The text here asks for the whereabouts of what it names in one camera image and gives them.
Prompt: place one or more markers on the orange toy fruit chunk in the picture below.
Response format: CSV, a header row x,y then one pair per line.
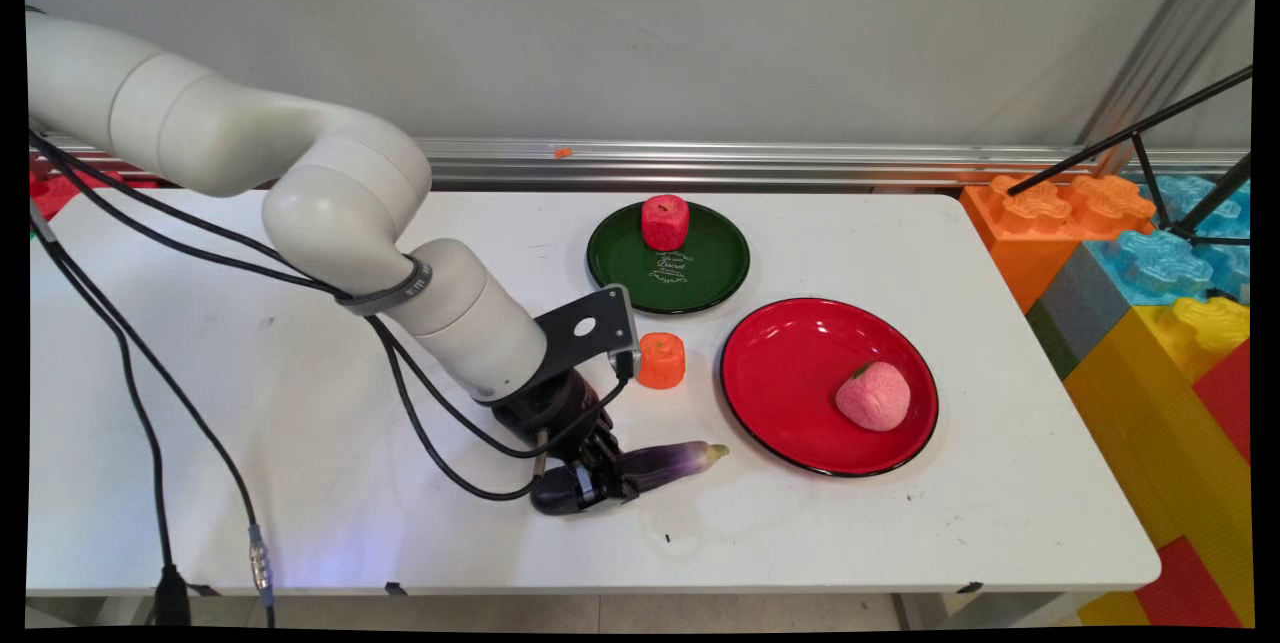
x,y
660,363

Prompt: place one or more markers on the grey giant building block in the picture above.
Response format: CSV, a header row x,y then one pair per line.
x,y
1085,308

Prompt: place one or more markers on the horizontal aluminium rail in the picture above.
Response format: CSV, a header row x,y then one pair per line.
x,y
800,163

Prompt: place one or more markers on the slanted aluminium post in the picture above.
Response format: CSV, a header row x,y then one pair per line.
x,y
1180,43

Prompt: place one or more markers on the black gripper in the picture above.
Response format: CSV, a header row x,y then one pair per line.
x,y
555,413

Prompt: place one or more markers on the white table leg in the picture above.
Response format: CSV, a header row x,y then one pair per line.
x,y
990,611

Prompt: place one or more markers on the red giant building block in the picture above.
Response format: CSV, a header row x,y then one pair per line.
x,y
1190,588
50,195
1228,393

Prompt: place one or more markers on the red plate with black rim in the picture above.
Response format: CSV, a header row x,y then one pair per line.
x,y
785,383

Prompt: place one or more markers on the dark green plate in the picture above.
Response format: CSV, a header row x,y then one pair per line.
x,y
700,263

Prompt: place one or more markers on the green giant building block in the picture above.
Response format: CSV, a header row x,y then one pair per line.
x,y
1050,338

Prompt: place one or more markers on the black tripod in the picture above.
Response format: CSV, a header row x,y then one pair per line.
x,y
1130,137

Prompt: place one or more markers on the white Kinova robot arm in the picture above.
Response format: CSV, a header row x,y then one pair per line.
x,y
330,193

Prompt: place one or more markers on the blue giant building block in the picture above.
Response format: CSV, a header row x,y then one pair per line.
x,y
1160,268

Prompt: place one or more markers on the orange giant building block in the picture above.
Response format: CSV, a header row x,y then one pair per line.
x,y
1030,233

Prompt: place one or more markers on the red toy fruit chunk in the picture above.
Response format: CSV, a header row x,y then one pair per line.
x,y
665,221

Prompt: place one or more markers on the yellow giant building block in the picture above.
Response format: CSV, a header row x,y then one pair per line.
x,y
1170,423

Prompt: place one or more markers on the purple toy eggplant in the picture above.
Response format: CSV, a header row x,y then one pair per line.
x,y
665,465

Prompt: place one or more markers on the pink toy peach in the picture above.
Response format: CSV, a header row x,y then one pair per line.
x,y
873,396

